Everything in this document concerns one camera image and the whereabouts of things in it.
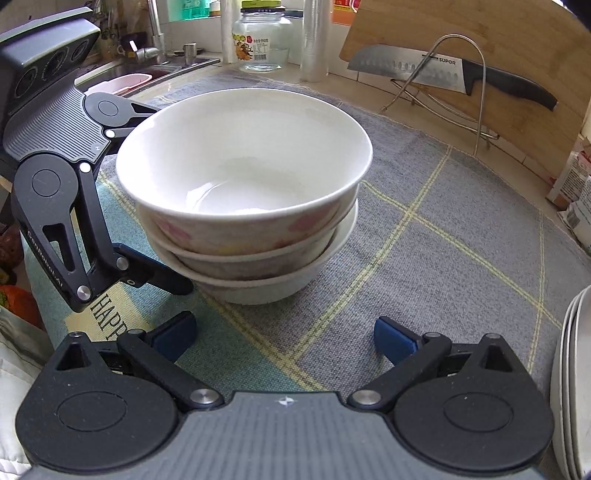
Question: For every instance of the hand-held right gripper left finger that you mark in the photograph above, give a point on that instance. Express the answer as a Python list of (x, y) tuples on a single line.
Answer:
[(178, 334)]

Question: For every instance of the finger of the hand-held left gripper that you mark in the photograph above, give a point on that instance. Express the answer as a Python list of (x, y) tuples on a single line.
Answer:
[(138, 113), (138, 272)]

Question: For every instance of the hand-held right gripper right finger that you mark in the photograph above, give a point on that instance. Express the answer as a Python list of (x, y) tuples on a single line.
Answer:
[(392, 339)]

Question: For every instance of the plain white bowl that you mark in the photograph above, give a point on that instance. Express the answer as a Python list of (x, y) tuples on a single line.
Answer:
[(258, 290)]

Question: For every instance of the large white bowl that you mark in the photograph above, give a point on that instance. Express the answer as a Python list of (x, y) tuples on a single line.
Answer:
[(258, 265)]

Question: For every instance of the pink floral white bowl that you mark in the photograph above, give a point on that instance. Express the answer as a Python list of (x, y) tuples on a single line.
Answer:
[(254, 152)]

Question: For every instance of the plain white plate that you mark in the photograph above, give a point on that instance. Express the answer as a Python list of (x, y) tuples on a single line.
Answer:
[(585, 369)]

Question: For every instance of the pink plastic basin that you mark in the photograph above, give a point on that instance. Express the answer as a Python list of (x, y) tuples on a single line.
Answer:
[(124, 82)]

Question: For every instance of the steel sink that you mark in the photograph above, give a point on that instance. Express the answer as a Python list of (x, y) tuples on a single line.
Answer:
[(115, 69)]

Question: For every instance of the metal sink soap dispenser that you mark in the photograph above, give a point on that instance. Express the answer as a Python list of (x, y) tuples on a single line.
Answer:
[(190, 50)]

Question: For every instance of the grey plaid cloth mat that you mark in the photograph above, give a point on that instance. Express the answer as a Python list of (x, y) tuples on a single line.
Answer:
[(415, 258)]

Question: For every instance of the metal faucet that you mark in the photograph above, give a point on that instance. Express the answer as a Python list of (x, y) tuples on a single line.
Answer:
[(157, 27)]

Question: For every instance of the white paper roll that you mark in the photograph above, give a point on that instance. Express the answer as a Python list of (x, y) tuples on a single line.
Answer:
[(226, 32)]

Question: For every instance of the green detergent bottle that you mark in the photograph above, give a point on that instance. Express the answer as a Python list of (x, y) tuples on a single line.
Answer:
[(194, 7)]

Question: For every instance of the orange plastic bag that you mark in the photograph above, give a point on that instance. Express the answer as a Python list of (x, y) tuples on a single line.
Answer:
[(18, 300)]

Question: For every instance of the glass jar with green lid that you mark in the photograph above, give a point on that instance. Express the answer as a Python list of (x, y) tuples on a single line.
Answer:
[(261, 46)]

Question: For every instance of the white quilted cloth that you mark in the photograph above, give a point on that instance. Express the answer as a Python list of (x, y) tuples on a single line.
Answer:
[(18, 369)]

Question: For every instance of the clear cling film roll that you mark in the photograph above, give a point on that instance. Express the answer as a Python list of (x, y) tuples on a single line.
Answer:
[(316, 41)]

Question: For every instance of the large orange oil jug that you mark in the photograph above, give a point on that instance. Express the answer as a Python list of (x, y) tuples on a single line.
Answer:
[(344, 9)]

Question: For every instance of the red and white packet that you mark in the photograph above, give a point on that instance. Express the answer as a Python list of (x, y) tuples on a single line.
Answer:
[(572, 175)]

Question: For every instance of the bamboo cutting board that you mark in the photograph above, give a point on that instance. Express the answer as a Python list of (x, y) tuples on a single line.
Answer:
[(508, 37)]

